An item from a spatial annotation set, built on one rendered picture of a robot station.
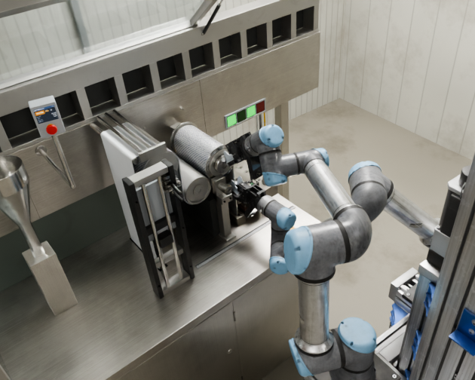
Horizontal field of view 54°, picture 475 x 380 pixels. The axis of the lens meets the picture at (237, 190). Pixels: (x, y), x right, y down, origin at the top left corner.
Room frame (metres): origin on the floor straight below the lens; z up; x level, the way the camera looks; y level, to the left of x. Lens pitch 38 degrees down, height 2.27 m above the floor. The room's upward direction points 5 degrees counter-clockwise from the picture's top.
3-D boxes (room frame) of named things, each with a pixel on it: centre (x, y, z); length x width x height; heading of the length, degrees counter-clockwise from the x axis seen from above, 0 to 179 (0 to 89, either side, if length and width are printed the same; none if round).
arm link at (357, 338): (0.82, -0.32, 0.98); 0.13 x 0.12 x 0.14; 99
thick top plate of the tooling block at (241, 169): (1.73, 0.00, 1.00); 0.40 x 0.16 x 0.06; 36
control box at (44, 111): (1.20, 0.52, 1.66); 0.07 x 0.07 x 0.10; 23
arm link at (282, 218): (1.31, -0.15, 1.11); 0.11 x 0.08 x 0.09; 36
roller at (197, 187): (1.53, 0.22, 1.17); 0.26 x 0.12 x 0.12; 36
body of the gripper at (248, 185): (1.44, -0.06, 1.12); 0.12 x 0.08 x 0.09; 36
